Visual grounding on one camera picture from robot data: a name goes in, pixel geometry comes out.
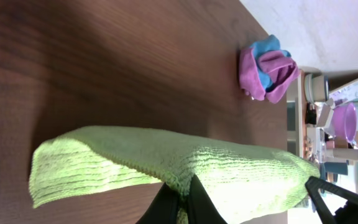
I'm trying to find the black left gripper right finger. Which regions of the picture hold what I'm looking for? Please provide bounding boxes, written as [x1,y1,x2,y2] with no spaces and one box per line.
[187,175,226,224]

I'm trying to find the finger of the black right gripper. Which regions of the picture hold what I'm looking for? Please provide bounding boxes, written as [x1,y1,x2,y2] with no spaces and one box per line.
[305,177,358,224]

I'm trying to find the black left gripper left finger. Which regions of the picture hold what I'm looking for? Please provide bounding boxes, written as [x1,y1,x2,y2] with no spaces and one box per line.
[136,184,179,224]

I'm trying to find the green microfiber cloth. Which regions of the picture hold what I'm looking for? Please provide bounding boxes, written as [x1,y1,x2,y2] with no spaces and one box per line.
[29,126,320,223]

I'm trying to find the purple microfiber cloth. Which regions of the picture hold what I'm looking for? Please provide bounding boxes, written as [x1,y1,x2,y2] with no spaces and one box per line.
[239,48,300,103]

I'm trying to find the blue microfiber cloth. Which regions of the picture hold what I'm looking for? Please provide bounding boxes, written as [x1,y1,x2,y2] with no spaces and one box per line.
[250,35,291,92]

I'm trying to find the purple plastic bowl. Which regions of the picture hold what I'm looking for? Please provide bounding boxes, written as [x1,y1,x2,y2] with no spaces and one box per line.
[332,103,357,142]

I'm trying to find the white container on shelf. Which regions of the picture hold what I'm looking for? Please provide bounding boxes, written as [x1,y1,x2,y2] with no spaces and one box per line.
[304,73,329,103]

